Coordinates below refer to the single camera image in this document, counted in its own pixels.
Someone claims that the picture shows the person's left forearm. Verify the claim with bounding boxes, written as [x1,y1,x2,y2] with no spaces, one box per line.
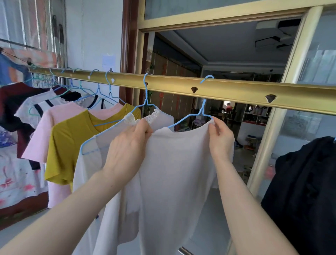
[0,171,126,255]

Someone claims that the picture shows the person's right hand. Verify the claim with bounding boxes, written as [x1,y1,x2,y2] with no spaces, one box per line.
[208,117,235,161]

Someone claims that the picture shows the gold framed glass door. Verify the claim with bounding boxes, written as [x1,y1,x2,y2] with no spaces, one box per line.
[134,0,336,255]

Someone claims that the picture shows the person's right forearm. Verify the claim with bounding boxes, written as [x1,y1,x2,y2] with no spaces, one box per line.
[214,155,299,255]

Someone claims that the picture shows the pale pink blouse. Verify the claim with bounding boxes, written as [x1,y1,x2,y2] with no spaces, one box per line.
[93,119,235,255]

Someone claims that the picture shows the blue fabric cover white trim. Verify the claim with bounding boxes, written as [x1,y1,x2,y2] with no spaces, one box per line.
[0,52,34,88]

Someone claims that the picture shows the white paper notice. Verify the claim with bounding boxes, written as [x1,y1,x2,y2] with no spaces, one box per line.
[102,54,117,72]

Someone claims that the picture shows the dark red t-shirt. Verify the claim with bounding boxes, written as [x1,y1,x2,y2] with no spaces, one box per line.
[0,82,70,159]

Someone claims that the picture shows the black t-shirt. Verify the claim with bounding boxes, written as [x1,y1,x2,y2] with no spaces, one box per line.
[0,89,82,171]

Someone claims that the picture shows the person's left hand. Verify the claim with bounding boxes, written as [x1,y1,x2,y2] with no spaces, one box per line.
[101,118,154,182]

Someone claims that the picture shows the mustard yellow t-shirt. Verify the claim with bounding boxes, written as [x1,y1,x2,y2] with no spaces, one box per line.
[44,104,142,190]

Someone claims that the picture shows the indoor wall shelf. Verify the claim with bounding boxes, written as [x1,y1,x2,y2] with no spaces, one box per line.
[243,104,270,127]

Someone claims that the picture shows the black clip wire hanger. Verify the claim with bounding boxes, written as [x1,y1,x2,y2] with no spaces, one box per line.
[0,48,34,67]

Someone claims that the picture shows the thin steel lift cables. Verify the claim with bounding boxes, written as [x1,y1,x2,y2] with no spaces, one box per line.
[81,0,86,72]

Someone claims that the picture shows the white black-trimmed tank top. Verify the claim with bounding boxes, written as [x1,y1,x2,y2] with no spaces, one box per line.
[28,94,107,124]

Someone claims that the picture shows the brown door frame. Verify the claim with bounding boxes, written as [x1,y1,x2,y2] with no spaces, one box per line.
[119,0,149,106]

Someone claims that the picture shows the teal wire hanger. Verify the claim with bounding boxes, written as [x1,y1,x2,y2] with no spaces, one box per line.
[28,68,91,117]
[25,67,49,89]
[30,68,58,89]

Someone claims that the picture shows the white lace blouse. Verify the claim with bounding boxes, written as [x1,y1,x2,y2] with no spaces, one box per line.
[14,89,87,130]

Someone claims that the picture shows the gold clothes rail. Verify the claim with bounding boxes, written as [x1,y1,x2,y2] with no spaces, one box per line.
[29,66,336,116]

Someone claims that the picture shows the ceiling lamp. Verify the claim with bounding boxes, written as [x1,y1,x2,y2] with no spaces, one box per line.
[254,18,302,52]

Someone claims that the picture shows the black sheer blouse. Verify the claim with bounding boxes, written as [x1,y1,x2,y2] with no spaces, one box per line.
[261,136,336,255]

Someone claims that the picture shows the orange patterned hanging sheet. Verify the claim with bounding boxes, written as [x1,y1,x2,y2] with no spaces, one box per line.
[0,47,58,69]

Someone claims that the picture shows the white red floral cloth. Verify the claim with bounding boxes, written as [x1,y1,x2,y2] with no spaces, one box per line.
[0,143,50,211]

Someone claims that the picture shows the metal mop poles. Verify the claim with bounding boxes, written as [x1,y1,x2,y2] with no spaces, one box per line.
[51,14,68,71]

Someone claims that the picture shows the striped rag mop head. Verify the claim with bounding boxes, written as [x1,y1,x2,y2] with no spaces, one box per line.
[33,75,57,89]

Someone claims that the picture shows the grey metal window pole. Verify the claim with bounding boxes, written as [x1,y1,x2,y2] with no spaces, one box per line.
[0,38,41,51]

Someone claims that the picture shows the window with metal bars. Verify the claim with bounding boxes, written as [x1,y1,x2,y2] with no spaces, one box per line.
[0,0,66,69]

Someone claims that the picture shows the sheer white lace-collar shirt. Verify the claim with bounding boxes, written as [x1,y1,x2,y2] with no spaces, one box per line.
[72,107,175,255]

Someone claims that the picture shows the pink t-shirt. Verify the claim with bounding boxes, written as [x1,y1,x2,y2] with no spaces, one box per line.
[21,102,124,209]

